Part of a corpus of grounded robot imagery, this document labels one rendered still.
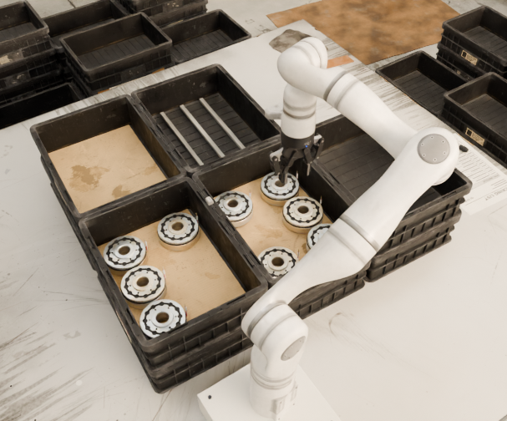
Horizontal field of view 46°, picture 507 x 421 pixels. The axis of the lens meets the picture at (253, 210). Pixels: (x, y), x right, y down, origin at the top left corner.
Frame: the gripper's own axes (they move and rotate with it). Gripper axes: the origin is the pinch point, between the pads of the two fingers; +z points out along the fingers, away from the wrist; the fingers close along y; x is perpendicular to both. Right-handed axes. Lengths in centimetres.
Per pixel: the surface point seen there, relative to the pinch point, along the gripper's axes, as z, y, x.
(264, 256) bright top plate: 14.9, -12.8, -8.2
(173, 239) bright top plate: 15.2, -29.5, 7.7
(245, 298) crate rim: 7.8, -24.6, -20.5
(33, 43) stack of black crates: 48, -30, 166
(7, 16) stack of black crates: 47, -34, 193
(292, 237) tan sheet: 17.8, -2.3, -4.5
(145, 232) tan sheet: 18.1, -34.0, 15.4
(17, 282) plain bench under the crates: 31, -68, 27
